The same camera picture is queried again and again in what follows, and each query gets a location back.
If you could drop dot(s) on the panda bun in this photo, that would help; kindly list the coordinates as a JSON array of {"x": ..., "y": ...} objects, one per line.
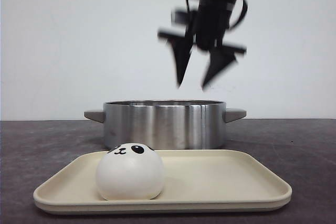
[{"x": 130, "y": 171}]

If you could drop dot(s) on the stainless steel steamer pot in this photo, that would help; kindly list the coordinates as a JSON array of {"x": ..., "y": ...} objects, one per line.
[{"x": 166, "y": 124}]

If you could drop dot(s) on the cream rectangular tray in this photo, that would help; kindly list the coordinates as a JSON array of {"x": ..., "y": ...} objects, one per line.
[{"x": 196, "y": 181}]

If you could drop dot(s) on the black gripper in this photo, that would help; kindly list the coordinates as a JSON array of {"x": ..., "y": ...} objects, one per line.
[{"x": 207, "y": 21}]

